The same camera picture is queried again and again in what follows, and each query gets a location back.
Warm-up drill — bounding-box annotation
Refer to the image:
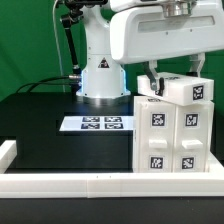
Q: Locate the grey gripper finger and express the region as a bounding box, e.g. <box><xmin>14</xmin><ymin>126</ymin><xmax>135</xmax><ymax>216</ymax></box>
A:
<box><xmin>189</xmin><ymin>53</ymin><xmax>205</xmax><ymax>77</ymax></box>
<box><xmin>143</xmin><ymin>61</ymin><xmax>164</xmax><ymax>96</ymax></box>

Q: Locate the black cable bundle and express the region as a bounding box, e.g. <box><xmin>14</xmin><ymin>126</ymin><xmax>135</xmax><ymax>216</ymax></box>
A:
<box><xmin>16</xmin><ymin>75</ymin><xmax>83</xmax><ymax>94</ymax></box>

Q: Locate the white cabinet door panel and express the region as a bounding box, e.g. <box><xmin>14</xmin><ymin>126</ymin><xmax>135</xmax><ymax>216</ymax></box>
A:
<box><xmin>136</xmin><ymin>99</ymin><xmax>175</xmax><ymax>173</ymax></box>

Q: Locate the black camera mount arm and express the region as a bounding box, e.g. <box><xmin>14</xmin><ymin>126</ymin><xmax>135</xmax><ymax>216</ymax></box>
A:
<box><xmin>59</xmin><ymin>0</ymin><xmax>108</xmax><ymax>76</ymax></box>

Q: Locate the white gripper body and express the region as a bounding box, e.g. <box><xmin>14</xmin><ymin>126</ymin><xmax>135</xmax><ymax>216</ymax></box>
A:
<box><xmin>110</xmin><ymin>0</ymin><xmax>224</xmax><ymax>64</ymax></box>

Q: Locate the white base tag plate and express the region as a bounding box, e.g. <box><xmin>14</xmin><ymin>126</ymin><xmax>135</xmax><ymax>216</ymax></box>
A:
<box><xmin>60</xmin><ymin>116</ymin><xmax>133</xmax><ymax>132</ymax></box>

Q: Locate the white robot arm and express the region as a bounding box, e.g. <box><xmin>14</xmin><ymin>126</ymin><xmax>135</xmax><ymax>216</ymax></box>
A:
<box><xmin>79</xmin><ymin>0</ymin><xmax>224</xmax><ymax>99</ymax></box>

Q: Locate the white cabinet top panel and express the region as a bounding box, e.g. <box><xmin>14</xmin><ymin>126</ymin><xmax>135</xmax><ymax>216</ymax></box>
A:
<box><xmin>173</xmin><ymin>101</ymin><xmax>214</xmax><ymax>172</ymax></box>

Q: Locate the grey hanging cable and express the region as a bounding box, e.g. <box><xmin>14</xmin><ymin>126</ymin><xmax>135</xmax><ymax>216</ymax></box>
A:
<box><xmin>52</xmin><ymin>0</ymin><xmax>67</xmax><ymax>93</ymax></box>

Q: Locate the white cabinet box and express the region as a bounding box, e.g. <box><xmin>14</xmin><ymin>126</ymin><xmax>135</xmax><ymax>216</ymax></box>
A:
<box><xmin>132</xmin><ymin>96</ymin><xmax>214</xmax><ymax>173</ymax></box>

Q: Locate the small white tagged cube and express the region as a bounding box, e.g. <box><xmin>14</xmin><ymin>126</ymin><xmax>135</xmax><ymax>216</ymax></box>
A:
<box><xmin>137</xmin><ymin>72</ymin><xmax>214</xmax><ymax>106</ymax></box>

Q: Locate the white U-shaped frame border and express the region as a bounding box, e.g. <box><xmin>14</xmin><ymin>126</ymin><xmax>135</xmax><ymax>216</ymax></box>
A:
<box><xmin>0</xmin><ymin>140</ymin><xmax>224</xmax><ymax>198</ymax></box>

